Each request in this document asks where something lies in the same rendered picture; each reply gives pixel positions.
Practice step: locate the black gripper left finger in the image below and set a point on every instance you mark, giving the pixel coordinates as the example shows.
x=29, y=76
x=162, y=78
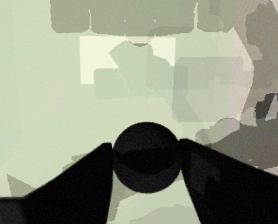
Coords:
x=79, y=195

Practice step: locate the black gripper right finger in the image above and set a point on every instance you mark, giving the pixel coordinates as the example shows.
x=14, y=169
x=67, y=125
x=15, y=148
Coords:
x=226, y=191

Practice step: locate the black ball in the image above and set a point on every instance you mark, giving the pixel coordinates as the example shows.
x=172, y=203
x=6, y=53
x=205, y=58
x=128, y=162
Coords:
x=146, y=157

